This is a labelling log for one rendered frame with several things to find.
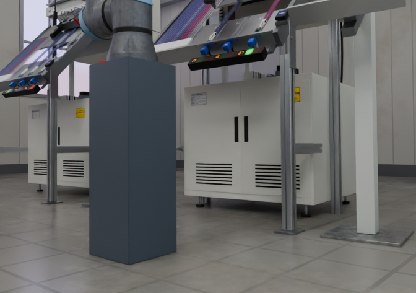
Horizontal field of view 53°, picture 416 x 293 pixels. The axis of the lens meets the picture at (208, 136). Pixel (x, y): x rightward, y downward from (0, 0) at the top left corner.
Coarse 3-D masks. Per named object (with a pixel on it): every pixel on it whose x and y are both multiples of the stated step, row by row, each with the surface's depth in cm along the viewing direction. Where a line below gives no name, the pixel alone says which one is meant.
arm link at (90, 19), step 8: (88, 0) 129; (96, 0) 128; (104, 0) 126; (88, 8) 129; (96, 8) 127; (80, 16) 132; (88, 16) 129; (96, 16) 126; (80, 24) 132; (88, 24) 130; (96, 24) 128; (104, 24) 126; (88, 32) 132; (96, 32) 130; (104, 32) 129
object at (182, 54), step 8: (256, 32) 156; (264, 32) 154; (216, 40) 166; (224, 40) 164; (232, 40) 163; (240, 40) 161; (256, 40) 158; (264, 40) 156; (272, 40) 155; (176, 48) 178; (184, 48) 176; (192, 48) 175; (200, 48) 173; (216, 48) 169; (232, 48) 167; (240, 48) 164; (248, 48) 162; (160, 56) 186; (168, 56) 184; (176, 56) 182; (184, 56) 180; (192, 56) 178; (200, 56) 176
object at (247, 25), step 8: (256, 16) 173; (272, 16) 166; (216, 24) 185; (224, 24) 181; (232, 24) 177; (240, 24) 173; (248, 24) 170; (256, 24) 167; (264, 24) 163; (272, 24) 160; (200, 32) 186; (208, 32) 182; (224, 32) 175; (232, 32) 171; (240, 32) 168; (248, 32) 164; (200, 40) 179
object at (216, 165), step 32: (192, 96) 214; (224, 96) 203; (256, 96) 192; (320, 96) 184; (352, 96) 221; (192, 128) 214; (224, 128) 202; (256, 128) 192; (320, 128) 183; (352, 128) 220; (192, 160) 214; (224, 160) 202; (256, 160) 192; (320, 160) 182; (352, 160) 219; (192, 192) 214; (224, 192) 202; (256, 192) 191; (320, 192) 182; (352, 192) 218
